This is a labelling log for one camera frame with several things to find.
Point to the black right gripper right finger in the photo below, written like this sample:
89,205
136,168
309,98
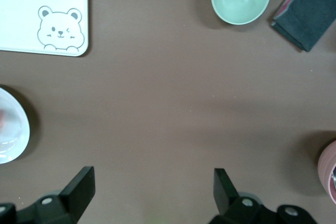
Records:
228,203

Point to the pink ribbed bowl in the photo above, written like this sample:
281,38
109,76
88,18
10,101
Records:
325,171

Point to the dark grey folded cloth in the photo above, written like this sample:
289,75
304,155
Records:
307,16

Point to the white round plate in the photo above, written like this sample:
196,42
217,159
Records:
13,134

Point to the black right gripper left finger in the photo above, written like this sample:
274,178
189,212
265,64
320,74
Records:
78,195

